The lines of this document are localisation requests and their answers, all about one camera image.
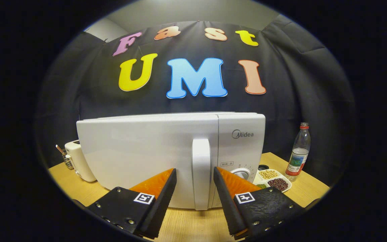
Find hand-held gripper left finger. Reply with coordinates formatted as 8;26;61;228
87;168;177;240

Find black backdrop cloth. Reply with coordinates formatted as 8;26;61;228
34;13;358;189

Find wire utensil holder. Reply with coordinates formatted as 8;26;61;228
62;153;75;170

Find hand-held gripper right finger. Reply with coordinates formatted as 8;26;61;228
213;167;320;240

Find white divided bean dish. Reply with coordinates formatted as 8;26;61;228
253;168;292;193

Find white toaster oven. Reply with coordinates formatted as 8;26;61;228
76;112;266;211

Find clear plastic water bottle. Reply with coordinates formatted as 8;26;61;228
285;122;311;182

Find white bread toaster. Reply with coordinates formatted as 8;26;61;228
64;140;97;183

